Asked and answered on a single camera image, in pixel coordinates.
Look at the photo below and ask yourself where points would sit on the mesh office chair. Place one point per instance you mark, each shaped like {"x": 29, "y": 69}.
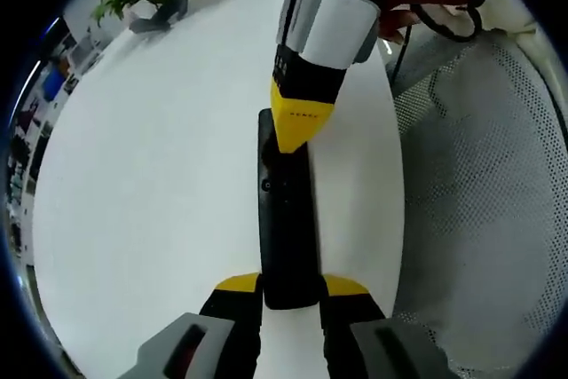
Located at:
{"x": 479, "y": 219}

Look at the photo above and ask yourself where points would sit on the black remote control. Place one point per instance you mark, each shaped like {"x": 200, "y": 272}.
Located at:
{"x": 288, "y": 228}

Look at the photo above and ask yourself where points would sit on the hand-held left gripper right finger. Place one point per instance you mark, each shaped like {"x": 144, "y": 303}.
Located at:
{"x": 355, "y": 334}

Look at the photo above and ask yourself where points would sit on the dark grey object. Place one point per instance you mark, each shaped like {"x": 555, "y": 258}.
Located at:
{"x": 171, "y": 8}

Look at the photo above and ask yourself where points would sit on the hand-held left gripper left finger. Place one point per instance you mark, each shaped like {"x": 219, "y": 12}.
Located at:
{"x": 222, "y": 330}

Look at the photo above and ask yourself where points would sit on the blue bin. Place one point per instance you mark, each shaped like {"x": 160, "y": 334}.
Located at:
{"x": 52, "y": 82}

